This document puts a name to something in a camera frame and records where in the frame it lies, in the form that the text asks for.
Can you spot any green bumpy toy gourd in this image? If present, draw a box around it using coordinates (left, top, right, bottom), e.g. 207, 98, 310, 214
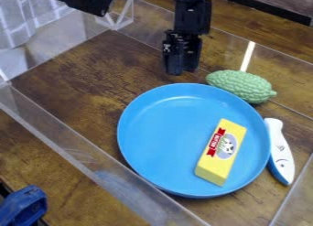
206, 70, 277, 103

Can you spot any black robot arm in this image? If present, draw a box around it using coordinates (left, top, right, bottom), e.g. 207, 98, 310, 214
56, 0, 211, 76

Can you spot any yellow toy butter block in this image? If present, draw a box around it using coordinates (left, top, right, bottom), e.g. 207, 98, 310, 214
194, 119, 247, 186

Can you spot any white blue toy fish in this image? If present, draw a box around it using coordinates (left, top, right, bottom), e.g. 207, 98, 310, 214
263, 118, 294, 186

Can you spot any blue clamp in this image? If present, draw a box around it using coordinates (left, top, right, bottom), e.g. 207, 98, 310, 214
0, 185, 48, 226

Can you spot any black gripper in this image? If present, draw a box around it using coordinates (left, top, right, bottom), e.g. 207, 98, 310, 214
163, 0, 211, 76

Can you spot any clear acrylic enclosure wall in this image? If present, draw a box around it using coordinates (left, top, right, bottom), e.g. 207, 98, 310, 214
0, 0, 313, 226

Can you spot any blue round plate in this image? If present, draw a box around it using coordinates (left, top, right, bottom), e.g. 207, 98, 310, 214
118, 83, 270, 199

